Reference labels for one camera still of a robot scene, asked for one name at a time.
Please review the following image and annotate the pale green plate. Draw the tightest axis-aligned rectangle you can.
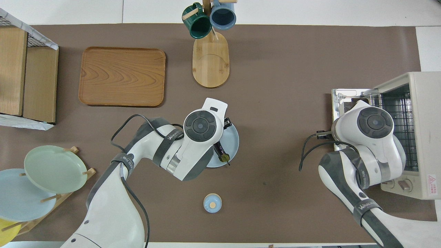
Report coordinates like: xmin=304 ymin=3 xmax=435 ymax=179
xmin=24 ymin=145 xmax=88 ymax=194

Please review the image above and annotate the wooden shelf with wire mesh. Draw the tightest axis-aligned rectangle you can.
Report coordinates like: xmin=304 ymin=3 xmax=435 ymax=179
xmin=0 ymin=8 xmax=59 ymax=131

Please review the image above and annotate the wire oven rack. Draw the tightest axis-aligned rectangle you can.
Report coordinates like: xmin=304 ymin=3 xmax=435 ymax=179
xmin=380 ymin=85 xmax=419 ymax=172

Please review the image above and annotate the wooden plate rack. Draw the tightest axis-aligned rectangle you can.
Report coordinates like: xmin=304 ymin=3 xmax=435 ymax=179
xmin=7 ymin=146 xmax=96 ymax=238

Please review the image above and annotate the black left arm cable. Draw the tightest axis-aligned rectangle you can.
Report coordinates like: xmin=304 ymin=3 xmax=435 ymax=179
xmin=110 ymin=114 xmax=185 ymax=248

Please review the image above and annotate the blue mug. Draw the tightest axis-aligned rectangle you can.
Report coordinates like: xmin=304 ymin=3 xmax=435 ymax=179
xmin=209 ymin=0 xmax=237 ymax=30

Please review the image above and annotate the cream toaster oven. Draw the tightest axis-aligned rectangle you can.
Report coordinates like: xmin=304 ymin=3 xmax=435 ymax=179
xmin=372 ymin=72 xmax=441 ymax=201

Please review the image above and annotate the brown table mat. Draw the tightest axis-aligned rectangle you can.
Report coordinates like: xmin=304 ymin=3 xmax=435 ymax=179
xmin=0 ymin=23 xmax=438 ymax=243

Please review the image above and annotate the light blue ceramic plate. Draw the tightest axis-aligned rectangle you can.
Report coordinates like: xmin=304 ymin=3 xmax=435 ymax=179
xmin=0 ymin=168 xmax=57 ymax=222
xmin=205 ymin=122 xmax=240 ymax=168

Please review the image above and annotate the dark green mug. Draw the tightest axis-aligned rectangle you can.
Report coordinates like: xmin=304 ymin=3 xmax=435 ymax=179
xmin=182 ymin=3 xmax=212 ymax=39

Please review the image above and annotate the yellow plate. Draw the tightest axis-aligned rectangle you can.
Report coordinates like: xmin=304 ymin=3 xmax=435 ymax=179
xmin=0 ymin=219 xmax=21 ymax=247

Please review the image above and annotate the wooden mug tree stand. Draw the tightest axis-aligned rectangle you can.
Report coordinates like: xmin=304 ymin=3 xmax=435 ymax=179
xmin=182 ymin=0 xmax=238 ymax=89

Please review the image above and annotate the wooden serving tray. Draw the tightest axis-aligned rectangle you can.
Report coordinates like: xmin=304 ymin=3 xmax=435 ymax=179
xmin=79 ymin=47 xmax=166 ymax=107

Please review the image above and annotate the dark purple eggplant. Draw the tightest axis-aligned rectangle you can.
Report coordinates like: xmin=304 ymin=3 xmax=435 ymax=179
xmin=213 ymin=141 xmax=230 ymax=166

